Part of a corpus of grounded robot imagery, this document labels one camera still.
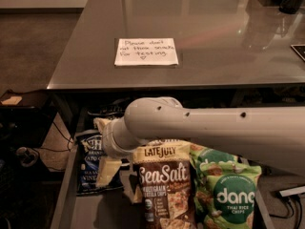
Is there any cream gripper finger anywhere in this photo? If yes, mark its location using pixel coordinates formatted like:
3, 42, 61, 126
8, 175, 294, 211
93, 117, 111, 134
96, 156, 122, 187

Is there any blue kettle chip bag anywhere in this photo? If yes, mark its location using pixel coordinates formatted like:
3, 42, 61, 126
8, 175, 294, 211
88, 103, 127, 118
75, 130, 123, 196

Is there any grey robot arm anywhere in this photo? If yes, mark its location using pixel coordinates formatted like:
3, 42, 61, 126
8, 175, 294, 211
102, 97, 305, 176

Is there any grey open top drawer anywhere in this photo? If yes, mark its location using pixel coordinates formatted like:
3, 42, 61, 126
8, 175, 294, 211
50, 102, 276, 229

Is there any front brown Sea Salt bag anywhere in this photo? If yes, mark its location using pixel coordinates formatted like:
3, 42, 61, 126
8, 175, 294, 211
133, 140, 195, 229

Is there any middle green Dang chips bag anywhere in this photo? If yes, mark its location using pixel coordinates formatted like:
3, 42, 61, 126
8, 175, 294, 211
190, 143, 237, 180

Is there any green dang chips bag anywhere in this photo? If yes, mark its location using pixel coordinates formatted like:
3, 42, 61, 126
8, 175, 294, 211
195, 161, 261, 229
190, 143, 237, 180

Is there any front green Dang chips bag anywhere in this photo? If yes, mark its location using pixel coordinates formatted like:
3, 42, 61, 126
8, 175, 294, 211
195, 161, 261, 229

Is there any white handwritten paper note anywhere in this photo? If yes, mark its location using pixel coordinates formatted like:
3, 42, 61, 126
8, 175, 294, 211
114, 38, 178, 66

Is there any black side cabinet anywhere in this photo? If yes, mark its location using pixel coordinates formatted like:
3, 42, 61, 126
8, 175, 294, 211
0, 91, 57, 148

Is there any yellow sticky note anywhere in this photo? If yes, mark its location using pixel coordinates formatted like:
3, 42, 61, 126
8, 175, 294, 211
1, 95, 22, 106

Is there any black cable on floor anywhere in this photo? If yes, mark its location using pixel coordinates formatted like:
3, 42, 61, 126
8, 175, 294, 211
37, 113, 74, 173

